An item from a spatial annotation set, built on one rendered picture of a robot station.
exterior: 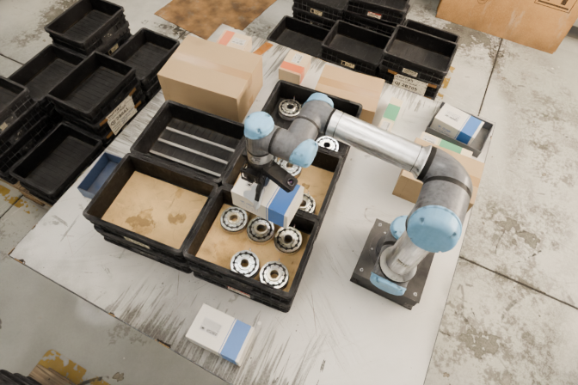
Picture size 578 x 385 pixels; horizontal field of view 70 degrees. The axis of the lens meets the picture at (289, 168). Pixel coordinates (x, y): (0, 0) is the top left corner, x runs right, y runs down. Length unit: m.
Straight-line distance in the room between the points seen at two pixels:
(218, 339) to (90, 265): 0.61
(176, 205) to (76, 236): 0.44
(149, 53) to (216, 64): 1.00
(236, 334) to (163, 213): 0.53
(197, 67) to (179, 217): 0.75
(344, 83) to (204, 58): 0.68
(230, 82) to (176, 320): 1.03
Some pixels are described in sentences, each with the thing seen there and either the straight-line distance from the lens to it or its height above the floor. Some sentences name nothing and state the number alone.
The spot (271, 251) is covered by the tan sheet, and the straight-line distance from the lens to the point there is 1.54.
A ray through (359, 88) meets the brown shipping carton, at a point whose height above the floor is 0.86.
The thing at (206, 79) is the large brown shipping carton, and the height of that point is 0.90.
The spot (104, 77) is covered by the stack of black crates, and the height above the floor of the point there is 0.49.
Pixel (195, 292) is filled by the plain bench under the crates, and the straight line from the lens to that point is 1.65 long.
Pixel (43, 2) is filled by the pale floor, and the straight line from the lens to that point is 4.38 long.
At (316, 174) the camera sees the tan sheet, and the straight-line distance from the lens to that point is 1.70.
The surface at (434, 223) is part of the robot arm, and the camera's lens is 0.98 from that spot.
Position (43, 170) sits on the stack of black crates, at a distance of 2.69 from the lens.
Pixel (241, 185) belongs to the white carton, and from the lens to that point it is 1.31.
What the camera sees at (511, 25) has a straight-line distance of 4.08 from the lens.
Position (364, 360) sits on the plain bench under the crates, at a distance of 1.61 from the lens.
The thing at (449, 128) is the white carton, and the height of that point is 0.77.
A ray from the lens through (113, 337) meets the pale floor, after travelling 2.44.
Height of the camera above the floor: 2.26
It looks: 57 degrees down
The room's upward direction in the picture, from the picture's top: 4 degrees clockwise
